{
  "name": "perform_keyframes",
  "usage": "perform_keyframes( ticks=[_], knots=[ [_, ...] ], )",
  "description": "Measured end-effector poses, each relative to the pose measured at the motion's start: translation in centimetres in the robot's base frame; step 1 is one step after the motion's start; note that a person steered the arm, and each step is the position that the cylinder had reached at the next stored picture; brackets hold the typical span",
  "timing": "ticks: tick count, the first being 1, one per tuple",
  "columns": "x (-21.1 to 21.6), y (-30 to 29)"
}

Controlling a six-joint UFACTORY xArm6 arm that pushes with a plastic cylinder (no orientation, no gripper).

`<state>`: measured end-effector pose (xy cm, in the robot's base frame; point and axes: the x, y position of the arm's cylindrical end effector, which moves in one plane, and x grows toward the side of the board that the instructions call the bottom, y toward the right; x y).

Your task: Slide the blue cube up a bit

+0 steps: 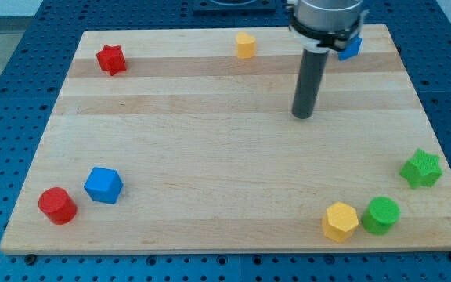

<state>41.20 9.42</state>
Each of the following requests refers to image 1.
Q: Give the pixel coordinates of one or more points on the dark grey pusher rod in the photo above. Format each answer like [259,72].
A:
[309,78]

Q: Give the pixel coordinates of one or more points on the yellow hexagon block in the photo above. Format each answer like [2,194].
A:
[340,222]

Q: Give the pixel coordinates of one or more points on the blue cube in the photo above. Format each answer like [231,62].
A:
[103,185]

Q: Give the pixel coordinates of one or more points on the green star block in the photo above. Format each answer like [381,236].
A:
[422,169]

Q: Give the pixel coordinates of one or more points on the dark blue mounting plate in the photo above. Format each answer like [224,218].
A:
[225,6]

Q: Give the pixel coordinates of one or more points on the red star block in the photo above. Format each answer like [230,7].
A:
[111,59]

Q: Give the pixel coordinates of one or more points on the red cylinder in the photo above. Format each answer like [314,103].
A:
[57,205]

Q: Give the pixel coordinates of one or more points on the yellow heart block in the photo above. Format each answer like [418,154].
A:
[245,45]

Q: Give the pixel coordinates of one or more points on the green cylinder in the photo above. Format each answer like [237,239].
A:
[380,216]

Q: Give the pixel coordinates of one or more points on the wooden board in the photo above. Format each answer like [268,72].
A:
[212,159]

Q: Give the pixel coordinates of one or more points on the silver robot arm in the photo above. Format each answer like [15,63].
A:
[324,25]

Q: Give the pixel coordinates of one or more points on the blue block behind arm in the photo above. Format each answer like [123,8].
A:
[352,50]

